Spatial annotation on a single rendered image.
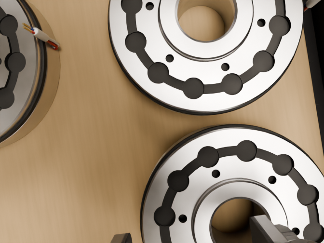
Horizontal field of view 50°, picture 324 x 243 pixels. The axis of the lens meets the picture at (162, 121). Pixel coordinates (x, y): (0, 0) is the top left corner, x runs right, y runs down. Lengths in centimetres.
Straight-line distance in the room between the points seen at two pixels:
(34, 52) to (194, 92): 9
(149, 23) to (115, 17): 2
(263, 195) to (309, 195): 3
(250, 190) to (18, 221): 14
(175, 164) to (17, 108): 9
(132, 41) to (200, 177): 8
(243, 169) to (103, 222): 9
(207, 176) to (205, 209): 2
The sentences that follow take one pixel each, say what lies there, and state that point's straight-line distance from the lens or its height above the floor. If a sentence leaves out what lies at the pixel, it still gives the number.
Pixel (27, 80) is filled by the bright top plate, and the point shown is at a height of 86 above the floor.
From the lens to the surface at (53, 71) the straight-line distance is 21.
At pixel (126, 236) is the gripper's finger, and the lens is 16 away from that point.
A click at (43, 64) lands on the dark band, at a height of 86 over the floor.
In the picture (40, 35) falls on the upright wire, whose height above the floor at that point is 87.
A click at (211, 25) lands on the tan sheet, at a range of 22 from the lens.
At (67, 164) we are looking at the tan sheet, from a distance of 22.
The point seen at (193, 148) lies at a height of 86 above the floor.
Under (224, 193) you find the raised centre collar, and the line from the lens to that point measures 18.
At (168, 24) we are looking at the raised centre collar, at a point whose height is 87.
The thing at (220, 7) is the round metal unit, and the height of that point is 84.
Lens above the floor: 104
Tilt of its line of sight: 88 degrees down
